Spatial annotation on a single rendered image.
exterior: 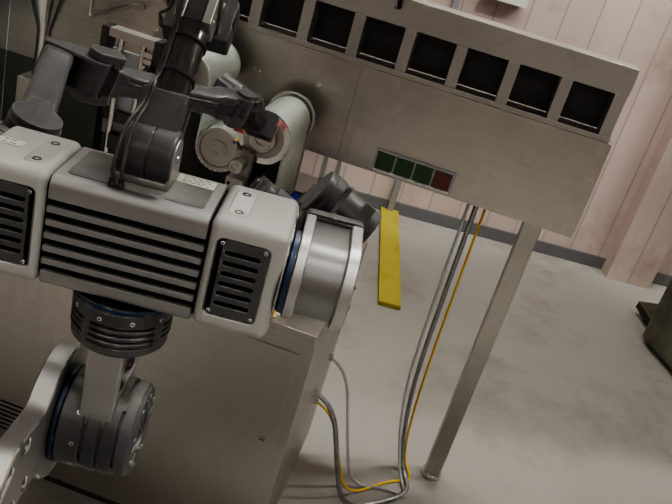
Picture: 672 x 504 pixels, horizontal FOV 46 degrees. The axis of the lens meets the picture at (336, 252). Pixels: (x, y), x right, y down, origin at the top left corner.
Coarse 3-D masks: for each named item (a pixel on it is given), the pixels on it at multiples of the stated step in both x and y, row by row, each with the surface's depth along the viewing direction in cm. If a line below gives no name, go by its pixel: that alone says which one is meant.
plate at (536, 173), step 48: (96, 0) 242; (144, 0) 239; (240, 48) 238; (288, 48) 235; (336, 96) 237; (384, 96) 233; (432, 96) 230; (336, 144) 242; (384, 144) 239; (432, 144) 235; (480, 144) 232; (528, 144) 229; (576, 144) 226; (480, 192) 238; (528, 192) 234; (576, 192) 231
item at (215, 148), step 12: (204, 132) 215; (216, 132) 215; (228, 132) 213; (204, 144) 217; (216, 144) 215; (228, 144) 215; (204, 156) 218; (216, 156) 217; (228, 156) 216; (216, 168) 218; (228, 168) 217
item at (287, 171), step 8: (296, 152) 228; (288, 160) 221; (296, 160) 232; (280, 168) 214; (288, 168) 225; (296, 168) 236; (280, 176) 218; (288, 176) 228; (280, 184) 221; (288, 184) 233
